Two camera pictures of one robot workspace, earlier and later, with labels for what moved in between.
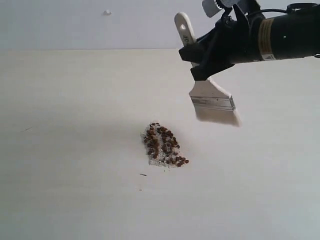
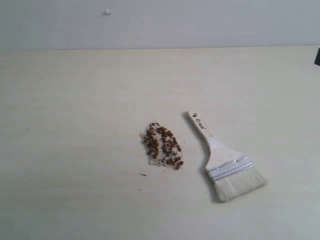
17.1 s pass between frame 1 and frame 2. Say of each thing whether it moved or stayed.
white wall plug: stayed
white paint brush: moved
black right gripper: moved
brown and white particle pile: stayed
